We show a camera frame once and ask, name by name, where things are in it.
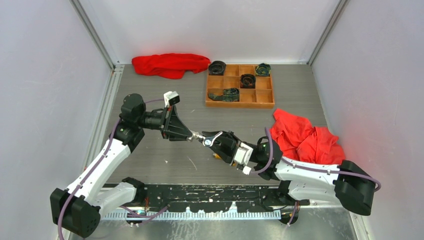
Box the chrome metal faucet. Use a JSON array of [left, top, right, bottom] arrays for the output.
[[187, 131, 223, 147]]

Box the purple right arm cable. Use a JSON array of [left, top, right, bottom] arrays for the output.
[[249, 127, 382, 226]]

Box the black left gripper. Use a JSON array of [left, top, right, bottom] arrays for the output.
[[137, 105, 193, 142]]

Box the red cloth at right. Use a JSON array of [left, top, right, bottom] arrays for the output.
[[270, 108, 346, 165]]

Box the rolled dark belt top-left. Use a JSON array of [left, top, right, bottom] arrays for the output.
[[208, 60, 227, 76]]

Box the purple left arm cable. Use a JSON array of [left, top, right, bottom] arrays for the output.
[[57, 98, 170, 240]]

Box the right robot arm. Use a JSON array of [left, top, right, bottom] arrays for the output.
[[192, 128, 382, 216]]

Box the red cloth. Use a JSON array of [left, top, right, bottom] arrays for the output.
[[131, 53, 211, 80], [270, 108, 346, 165]]

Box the dark belt lying flat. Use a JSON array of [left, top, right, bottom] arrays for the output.
[[207, 88, 240, 102]]

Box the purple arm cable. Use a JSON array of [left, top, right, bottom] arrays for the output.
[[249, 127, 382, 226], [57, 98, 170, 240]]

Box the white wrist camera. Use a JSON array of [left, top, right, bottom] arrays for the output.
[[163, 91, 180, 108], [232, 142, 254, 175]]

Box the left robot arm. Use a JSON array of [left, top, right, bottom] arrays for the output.
[[50, 91, 193, 240]]

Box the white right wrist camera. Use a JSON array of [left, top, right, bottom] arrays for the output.
[[232, 142, 254, 175]]

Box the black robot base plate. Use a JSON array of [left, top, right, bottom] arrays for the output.
[[124, 184, 295, 213]]

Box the rolled dark belt top-right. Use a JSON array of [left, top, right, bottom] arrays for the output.
[[254, 63, 272, 77]]

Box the wooden compartment tray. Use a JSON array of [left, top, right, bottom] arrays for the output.
[[205, 60, 275, 109]]

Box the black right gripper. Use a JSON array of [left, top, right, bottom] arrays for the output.
[[199, 129, 256, 165]]

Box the perforated metal rail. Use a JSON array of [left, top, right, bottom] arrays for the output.
[[102, 209, 281, 221]]

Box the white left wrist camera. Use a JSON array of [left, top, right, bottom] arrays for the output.
[[163, 91, 180, 108]]

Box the rolled dark belt centre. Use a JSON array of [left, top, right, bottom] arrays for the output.
[[240, 73, 256, 89]]

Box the red cloth at back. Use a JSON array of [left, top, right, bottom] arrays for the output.
[[131, 53, 211, 80]]

